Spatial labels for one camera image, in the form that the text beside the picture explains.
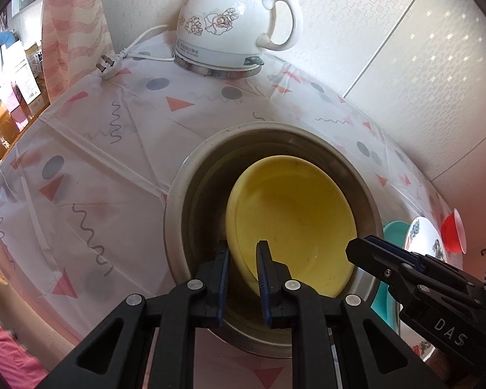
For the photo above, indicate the red plastic bowl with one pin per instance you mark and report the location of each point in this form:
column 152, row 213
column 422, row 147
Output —
column 453, row 234

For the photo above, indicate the patterned white tablecloth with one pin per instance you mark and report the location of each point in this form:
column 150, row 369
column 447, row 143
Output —
column 83, row 191

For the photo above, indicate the white paper box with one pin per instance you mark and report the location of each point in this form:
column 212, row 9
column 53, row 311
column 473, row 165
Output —
column 16, row 71

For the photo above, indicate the stainless steel bowl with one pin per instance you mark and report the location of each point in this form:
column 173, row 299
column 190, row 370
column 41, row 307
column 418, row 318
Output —
column 196, row 211

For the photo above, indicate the yellow plastic bowl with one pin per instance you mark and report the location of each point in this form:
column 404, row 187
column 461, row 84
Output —
column 301, row 213

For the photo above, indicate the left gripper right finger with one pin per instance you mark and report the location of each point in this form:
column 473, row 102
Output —
column 336, row 343

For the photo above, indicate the small white floral plate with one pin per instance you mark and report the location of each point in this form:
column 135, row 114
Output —
column 420, row 346

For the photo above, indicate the large white dragon plate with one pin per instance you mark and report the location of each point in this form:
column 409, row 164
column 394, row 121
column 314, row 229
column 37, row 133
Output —
column 423, row 238

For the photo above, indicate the white ceramic electric kettle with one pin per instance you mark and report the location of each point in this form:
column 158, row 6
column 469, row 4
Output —
column 226, row 39

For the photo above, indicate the pink striped curtain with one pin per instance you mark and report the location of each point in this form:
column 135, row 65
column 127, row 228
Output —
column 75, row 35

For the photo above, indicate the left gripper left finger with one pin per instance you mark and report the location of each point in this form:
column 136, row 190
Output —
column 149, row 342

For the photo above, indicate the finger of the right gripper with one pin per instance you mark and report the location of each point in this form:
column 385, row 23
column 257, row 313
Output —
column 398, row 274
column 393, row 249

